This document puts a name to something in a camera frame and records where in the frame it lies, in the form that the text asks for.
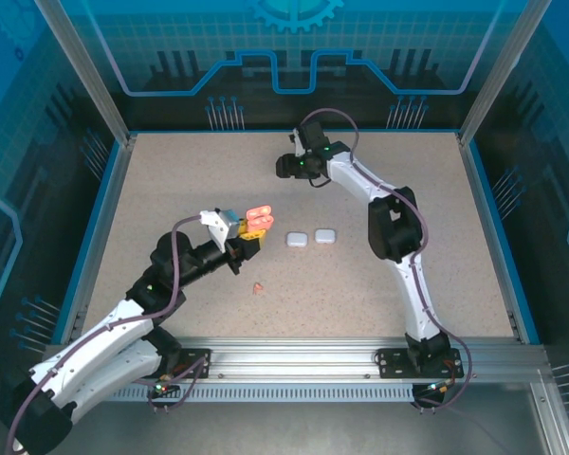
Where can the pink charging case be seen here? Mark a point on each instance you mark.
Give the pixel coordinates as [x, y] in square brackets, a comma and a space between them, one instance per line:
[261, 215]

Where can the pink earbud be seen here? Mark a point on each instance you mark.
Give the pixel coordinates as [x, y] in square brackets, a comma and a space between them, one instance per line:
[258, 287]

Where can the white charging case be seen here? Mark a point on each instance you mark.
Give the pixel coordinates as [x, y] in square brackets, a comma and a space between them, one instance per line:
[324, 235]

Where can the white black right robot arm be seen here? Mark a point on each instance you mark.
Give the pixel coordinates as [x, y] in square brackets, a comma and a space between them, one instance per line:
[351, 173]

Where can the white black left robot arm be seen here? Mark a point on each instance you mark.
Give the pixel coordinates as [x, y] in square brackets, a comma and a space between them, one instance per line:
[99, 332]

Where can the pale blue charging case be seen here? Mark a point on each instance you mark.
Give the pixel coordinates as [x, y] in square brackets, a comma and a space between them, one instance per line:
[296, 238]

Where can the small black LED board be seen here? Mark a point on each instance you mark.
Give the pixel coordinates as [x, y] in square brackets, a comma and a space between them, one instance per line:
[163, 389]
[436, 387]

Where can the aluminium side rail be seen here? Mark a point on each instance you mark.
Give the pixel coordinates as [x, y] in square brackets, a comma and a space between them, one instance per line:
[490, 237]
[105, 232]

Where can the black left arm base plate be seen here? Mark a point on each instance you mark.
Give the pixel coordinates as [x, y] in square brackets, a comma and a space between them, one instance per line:
[196, 358]

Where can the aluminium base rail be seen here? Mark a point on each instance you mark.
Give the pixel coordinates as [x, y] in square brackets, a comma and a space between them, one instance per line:
[289, 355]

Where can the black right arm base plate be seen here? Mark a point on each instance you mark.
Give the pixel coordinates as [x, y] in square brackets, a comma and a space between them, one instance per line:
[391, 362]

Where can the aluminium frame post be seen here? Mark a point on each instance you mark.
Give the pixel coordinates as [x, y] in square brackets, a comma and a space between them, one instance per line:
[502, 71]
[90, 80]

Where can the aluminium frame beam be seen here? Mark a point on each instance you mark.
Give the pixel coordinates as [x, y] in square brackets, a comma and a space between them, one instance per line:
[552, 417]

